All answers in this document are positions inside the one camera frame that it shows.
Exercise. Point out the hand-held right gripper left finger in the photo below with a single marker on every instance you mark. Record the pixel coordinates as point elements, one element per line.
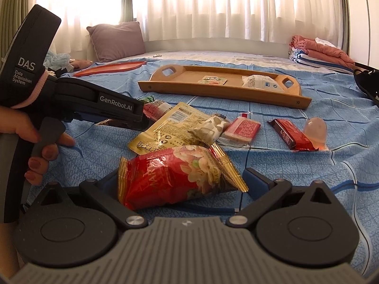
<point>112,185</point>

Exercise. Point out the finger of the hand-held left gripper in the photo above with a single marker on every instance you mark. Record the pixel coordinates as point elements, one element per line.
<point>151,122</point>

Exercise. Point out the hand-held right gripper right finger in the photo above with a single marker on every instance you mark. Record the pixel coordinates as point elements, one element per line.
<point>254,183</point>

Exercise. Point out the red white-lettered biscuit packet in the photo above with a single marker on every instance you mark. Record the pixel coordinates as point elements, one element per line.
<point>155,109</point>

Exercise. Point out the gold snack packet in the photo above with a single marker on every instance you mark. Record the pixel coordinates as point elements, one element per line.
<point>165,130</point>

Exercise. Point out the green pea packet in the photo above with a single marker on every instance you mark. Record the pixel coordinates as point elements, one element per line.
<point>149,99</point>

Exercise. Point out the red nut packet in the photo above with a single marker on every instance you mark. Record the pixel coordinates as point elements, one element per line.
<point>165,180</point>

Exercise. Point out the red clear-wrapped biscuit packet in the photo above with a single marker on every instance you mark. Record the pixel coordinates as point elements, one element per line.
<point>242,130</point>

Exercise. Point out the dark red chocolate bar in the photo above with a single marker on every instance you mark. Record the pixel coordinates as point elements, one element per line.
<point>287,133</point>

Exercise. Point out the clear pink jelly cup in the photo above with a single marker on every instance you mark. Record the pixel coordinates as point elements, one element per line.
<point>315,131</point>

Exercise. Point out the person's left hand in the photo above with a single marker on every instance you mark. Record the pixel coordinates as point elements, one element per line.
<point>14,121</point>

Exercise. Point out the crumpled light blue cloth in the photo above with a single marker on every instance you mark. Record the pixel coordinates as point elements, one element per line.
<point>57,60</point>

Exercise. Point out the blue patterned blanket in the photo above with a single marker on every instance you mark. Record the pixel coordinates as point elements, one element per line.
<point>296,183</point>

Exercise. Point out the pink cloth item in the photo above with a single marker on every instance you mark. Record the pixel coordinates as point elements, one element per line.
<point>81,63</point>

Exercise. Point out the cream tan-patched snack packet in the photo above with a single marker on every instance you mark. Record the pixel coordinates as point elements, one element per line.
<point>208,128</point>

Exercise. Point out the orange plastic tray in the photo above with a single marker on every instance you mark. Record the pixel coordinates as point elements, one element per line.
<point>109,68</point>

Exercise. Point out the small pale snack packet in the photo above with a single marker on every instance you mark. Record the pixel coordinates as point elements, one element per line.
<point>212,80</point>

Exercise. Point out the white patterned bedsheet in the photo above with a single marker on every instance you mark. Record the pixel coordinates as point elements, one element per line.
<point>207,55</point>

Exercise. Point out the purple pillow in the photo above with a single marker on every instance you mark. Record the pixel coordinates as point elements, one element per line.
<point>117,40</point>

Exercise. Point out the white snack packet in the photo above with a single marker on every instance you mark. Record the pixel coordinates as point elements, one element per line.
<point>260,82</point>

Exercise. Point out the blue white striped towel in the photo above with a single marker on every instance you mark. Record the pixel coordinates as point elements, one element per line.
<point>308,60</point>

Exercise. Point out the white sheer curtain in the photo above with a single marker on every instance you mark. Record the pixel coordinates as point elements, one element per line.
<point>237,6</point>

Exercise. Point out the folded blankets pile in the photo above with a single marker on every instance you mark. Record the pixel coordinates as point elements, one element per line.
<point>325,51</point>

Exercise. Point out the white folded cloth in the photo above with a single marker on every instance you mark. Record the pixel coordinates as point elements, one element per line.
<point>324,42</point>

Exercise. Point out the white bed frame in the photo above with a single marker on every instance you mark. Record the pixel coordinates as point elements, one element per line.
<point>222,45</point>

